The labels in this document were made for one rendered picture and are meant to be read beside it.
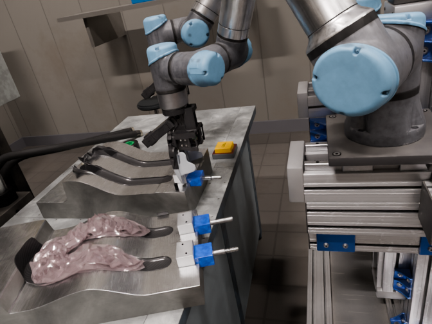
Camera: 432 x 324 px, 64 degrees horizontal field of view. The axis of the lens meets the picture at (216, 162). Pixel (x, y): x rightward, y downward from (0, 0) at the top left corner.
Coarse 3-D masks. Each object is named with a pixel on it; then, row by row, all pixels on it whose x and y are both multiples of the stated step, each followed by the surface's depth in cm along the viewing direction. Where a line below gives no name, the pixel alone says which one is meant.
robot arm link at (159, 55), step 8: (152, 48) 80; (160, 48) 79; (168, 48) 80; (176, 48) 82; (152, 56) 80; (160, 56) 79; (168, 56) 80; (152, 64) 81; (160, 64) 80; (152, 72) 83; (160, 72) 81; (160, 80) 82; (168, 80) 81; (160, 88) 84; (168, 88) 83; (176, 88) 84
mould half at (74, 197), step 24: (120, 144) 120; (120, 168) 110; (144, 168) 111; (168, 168) 107; (48, 192) 113; (72, 192) 103; (96, 192) 100; (120, 192) 100; (144, 192) 97; (168, 192) 94; (192, 192) 99; (48, 216) 110; (72, 216) 108
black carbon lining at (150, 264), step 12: (156, 228) 87; (168, 228) 86; (36, 240) 83; (24, 252) 80; (36, 252) 83; (24, 264) 80; (144, 264) 76; (156, 264) 76; (168, 264) 75; (24, 276) 77
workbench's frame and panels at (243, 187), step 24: (240, 168) 155; (240, 192) 153; (240, 216) 151; (216, 240) 114; (240, 240) 149; (216, 264) 112; (240, 264) 147; (216, 288) 111; (240, 288) 145; (192, 312) 90; (216, 312) 110; (240, 312) 143
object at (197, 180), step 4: (192, 172) 99; (196, 172) 98; (200, 172) 98; (176, 176) 97; (184, 176) 96; (188, 176) 97; (192, 176) 97; (196, 176) 97; (200, 176) 96; (204, 176) 97; (208, 176) 97; (212, 176) 97; (216, 176) 97; (220, 176) 96; (176, 180) 97; (184, 180) 97; (188, 180) 97; (192, 180) 97; (196, 180) 96; (200, 180) 96; (192, 184) 97; (196, 184) 97; (200, 184) 97
